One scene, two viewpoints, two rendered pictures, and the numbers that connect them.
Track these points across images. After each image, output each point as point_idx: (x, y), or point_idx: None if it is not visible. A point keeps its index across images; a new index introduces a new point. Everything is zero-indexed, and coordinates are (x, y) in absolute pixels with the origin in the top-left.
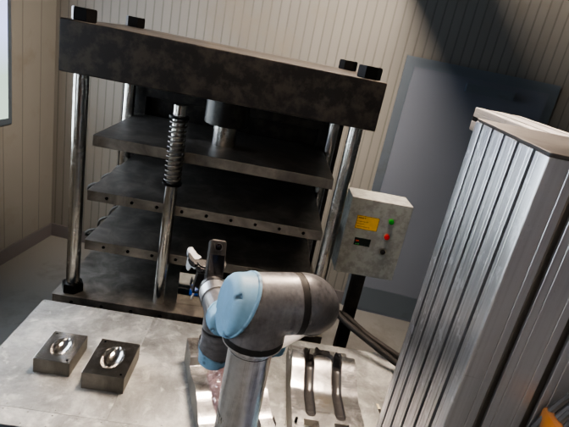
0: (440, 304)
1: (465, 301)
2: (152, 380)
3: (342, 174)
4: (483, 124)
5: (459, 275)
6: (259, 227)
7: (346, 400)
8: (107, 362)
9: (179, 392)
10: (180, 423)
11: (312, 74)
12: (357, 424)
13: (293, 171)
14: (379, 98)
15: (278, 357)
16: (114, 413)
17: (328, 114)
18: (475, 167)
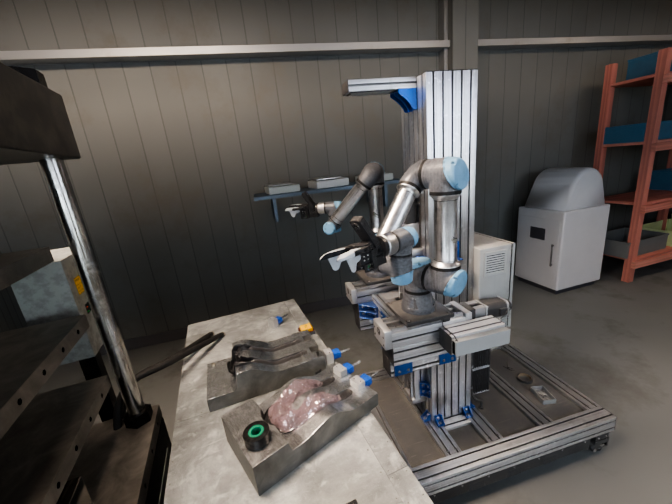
0: (449, 129)
1: (464, 116)
2: (316, 503)
3: (80, 223)
4: (434, 71)
5: (455, 114)
6: (49, 370)
7: (275, 344)
8: None
9: (317, 464)
10: (353, 438)
11: (11, 76)
12: (298, 334)
13: (12, 261)
14: (66, 115)
15: (214, 417)
16: (387, 501)
17: (50, 143)
18: (439, 85)
